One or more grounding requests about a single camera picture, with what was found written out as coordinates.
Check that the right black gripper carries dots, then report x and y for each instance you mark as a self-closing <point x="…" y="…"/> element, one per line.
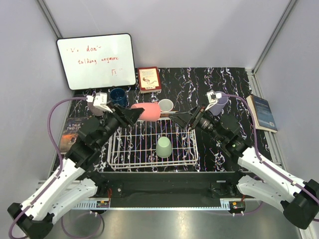
<point x="184" y="119"/>

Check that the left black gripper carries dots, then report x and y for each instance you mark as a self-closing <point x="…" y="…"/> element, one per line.
<point x="124" y="115"/>

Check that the pink plastic cup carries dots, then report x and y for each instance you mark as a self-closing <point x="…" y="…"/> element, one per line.
<point x="151" y="111"/>

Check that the orange pink mug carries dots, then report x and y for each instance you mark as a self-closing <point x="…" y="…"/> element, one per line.
<point x="166" y="107"/>

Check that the dark blue mug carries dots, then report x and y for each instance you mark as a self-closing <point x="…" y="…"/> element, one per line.
<point x="118" y="96"/>

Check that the lavender plastic cup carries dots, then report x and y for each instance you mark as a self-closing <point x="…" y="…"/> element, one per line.
<point x="217" y="109"/>

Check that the mauve ceramic mug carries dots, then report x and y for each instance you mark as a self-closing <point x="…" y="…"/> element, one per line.
<point x="95" y="111"/>

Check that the light green plastic cup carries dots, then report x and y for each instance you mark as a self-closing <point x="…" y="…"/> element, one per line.
<point x="163" y="147"/>

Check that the white wire dish rack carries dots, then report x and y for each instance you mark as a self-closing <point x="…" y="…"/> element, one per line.
<point x="133" y="149"/>

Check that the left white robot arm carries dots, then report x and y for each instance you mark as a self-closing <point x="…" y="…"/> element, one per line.
<point x="72" y="181"/>

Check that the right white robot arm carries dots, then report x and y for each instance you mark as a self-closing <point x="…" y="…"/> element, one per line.
<point x="297" y="199"/>

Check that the black marbled table mat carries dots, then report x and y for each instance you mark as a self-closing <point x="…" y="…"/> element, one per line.
<point x="187" y="88"/>

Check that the red and cream book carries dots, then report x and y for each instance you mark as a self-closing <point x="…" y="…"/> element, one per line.
<point x="149" y="80"/>

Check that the Tale of Two Cities book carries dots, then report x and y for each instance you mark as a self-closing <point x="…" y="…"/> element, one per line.
<point x="70" y="133"/>

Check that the white dry-erase board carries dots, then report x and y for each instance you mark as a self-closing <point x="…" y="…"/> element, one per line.
<point x="101" y="61"/>

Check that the blue paperback book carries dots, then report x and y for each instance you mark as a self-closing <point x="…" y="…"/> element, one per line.
<point x="263" y="117"/>

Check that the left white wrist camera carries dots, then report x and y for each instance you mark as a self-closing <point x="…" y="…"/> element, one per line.
<point x="100" y="101"/>

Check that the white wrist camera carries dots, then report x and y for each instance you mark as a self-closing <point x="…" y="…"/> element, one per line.
<point x="100" y="101"/>
<point x="213" y="98"/>

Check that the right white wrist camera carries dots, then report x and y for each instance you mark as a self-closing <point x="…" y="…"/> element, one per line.
<point x="213" y="98"/>

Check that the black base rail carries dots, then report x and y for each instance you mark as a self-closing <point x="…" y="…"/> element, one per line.
<point x="168" y="189"/>

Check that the white slotted cable duct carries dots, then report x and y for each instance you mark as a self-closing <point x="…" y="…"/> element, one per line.
<point x="92" y="205"/>

